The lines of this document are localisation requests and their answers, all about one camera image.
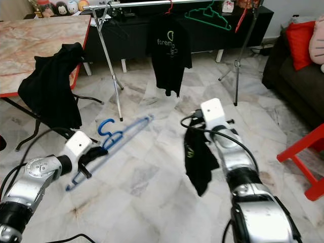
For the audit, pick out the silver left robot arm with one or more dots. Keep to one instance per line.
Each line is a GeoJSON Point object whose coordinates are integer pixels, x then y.
{"type": "Point", "coordinates": [35, 182]}

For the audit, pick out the white round doll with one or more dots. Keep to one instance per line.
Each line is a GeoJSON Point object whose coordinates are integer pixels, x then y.
{"type": "Point", "coordinates": [72, 6]}

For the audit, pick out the marble folding table red edge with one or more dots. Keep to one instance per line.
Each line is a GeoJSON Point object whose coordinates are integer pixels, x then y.
{"type": "Point", "coordinates": [30, 50]}

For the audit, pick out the green plastic hanger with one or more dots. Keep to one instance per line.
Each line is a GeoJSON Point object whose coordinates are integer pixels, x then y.
{"type": "Point", "coordinates": [210, 13]}

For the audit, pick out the silver metal clothes rack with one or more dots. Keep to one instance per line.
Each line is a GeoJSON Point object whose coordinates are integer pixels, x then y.
{"type": "Point", "coordinates": [107, 61]}

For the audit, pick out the blue plastic hanger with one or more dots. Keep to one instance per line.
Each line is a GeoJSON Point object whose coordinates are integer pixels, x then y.
{"type": "Point", "coordinates": [101, 127]}

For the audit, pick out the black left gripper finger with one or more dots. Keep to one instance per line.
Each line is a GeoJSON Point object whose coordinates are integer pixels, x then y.
{"type": "Point", "coordinates": [103, 156]}
{"type": "Point", "coordinates": [100, 150]}

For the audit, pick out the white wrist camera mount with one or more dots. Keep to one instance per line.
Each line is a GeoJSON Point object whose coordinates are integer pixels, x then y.
{"type": "Point", "coordinates": [213, 111]}
{"type": "Point", "coordinates": [78, 144]}

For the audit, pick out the black T-shirt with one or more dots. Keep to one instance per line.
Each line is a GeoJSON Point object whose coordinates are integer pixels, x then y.
{"type": "Point", "coordinates": [50, 96]}
{"type": "Point", "coordinates": [200, 167]}
{"type": "Point", "coordinates": [169, 68]}
{"type": "Point", "coordinates": [2, 143]}

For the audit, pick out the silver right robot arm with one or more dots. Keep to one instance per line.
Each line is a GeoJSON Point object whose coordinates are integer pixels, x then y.
{"type": "Point", "coordinates": [248, 177]}

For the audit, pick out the red plastic hanger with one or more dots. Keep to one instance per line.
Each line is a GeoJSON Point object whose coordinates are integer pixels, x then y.
{"type": "Point", "coordinates": [169, 9]}
{"type": "Point", "coordinates": [243, 19]}

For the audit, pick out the red cushion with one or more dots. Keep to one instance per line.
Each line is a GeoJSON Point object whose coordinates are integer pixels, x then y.
{"type": "Point", "coordinates": [299, 45]}

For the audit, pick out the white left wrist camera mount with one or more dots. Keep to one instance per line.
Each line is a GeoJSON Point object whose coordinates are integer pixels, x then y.
{"type": "Point", "coordinates": [78, 144]}

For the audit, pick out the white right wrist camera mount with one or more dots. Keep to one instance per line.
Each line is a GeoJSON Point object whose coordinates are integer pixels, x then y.
{"type": "Point", "coordinates": [213, 111]}

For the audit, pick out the orange round doll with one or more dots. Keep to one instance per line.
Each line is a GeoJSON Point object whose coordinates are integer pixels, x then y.
{"type": "Point", "coordinates": [83, 5]}

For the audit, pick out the black low TV cabinet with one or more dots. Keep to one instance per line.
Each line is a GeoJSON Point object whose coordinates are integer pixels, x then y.
{"type": "Point", "coordinates": [212, 43]}

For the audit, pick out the light wood cabinet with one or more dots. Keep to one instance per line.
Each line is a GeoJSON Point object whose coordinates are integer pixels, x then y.
{"type": "Point", "coordinates": [12, 9]}

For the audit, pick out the jar with red lid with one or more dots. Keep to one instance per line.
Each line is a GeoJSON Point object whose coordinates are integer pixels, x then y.
{"type": "Point", "coordinates": [44, 8]}

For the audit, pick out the dark brown sofa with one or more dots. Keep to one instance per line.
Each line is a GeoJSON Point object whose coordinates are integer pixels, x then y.
{"type": "Point", "coordinates": [291, 86]}

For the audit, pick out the black plastic hanger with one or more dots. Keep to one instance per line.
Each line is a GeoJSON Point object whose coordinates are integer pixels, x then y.
{"type": "Point", "coordinates": [114, 23]}

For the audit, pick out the red stool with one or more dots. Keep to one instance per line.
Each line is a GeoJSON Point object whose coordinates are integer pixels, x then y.
{"type": "Point", "coordinates": [296, 149]}

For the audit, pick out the gold ornament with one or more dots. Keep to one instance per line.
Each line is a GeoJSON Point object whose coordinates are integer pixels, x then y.
{"type": "Point", "coordinates": [33, 8]}

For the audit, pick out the pink white tissue box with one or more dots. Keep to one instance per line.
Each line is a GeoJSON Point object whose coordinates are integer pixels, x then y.
{"type": "Point", "coordinates": [227, 6]}

